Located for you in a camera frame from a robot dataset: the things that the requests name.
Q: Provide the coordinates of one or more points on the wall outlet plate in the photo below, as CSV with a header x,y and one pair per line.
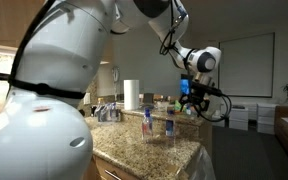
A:
x,y
86,99

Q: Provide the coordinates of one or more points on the pack of bottles on counter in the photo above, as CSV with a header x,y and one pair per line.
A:
x,y
106,112

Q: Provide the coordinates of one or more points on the water bottle with red label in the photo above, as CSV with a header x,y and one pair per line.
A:
x,y
147,125

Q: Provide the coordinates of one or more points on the clear plastic bag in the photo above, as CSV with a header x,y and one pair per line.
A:
x,y
200,167

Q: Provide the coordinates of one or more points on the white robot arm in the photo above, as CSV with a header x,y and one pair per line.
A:
x,y
43,136

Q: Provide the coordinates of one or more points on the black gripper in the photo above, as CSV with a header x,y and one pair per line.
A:
x,y
198,93

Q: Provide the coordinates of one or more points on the metal drawer handle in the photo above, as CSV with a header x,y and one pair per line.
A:
x,y
112,175

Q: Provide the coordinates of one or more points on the white paper towel roll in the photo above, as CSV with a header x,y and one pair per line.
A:
x,y
131,94

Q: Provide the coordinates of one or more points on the clear water bottle blue cap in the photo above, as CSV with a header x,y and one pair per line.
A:
x,y
170,126

